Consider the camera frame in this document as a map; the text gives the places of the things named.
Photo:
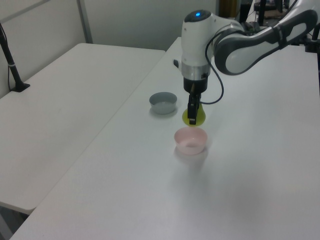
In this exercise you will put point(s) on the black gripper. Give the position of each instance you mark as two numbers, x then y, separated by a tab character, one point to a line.
197	85

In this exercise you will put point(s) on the green pear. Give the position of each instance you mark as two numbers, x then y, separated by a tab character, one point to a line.
201	117

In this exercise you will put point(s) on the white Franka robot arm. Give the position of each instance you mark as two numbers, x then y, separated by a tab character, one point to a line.
195	37

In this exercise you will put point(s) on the grey plastic bowl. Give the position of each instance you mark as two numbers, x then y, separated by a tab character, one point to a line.
163	105

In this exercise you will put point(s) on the pink plastic bowl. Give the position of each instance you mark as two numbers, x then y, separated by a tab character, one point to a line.
191	140

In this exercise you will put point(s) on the small black object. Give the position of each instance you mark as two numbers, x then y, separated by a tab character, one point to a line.
176	63

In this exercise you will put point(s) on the yellow wooden panel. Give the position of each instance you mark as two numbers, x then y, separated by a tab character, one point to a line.
228	7

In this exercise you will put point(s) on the black background poles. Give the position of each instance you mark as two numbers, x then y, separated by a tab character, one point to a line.
261	11

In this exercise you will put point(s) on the black table clamp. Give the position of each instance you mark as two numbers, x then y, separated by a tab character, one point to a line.
312	43

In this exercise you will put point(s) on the black pole stand with base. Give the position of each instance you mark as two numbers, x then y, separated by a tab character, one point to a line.
13	67

